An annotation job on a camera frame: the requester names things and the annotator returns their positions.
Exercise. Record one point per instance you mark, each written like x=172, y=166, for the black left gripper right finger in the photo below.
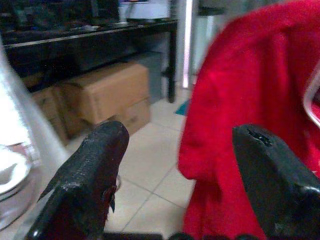
x=275, y=187

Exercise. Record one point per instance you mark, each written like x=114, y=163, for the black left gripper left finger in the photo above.
x=85, y=175

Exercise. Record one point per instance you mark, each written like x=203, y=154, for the red polo shirt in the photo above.
x=245, y=75

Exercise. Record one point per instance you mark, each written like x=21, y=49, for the white round object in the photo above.
x=10, y=180

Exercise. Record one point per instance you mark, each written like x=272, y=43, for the tall cardboard box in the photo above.
x=47, y=107

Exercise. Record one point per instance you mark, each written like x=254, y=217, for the printed cardboard box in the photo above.
x=137, y=115

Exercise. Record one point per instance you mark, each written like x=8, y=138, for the large cardboard box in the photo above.
x=112, y=87

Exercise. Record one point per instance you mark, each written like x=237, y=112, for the teal floor mat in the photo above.
x=182, y=108

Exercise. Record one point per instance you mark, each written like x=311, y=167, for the black desk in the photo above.
x=75, y=47

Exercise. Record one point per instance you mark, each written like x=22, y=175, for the white box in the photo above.
x=145, y=10

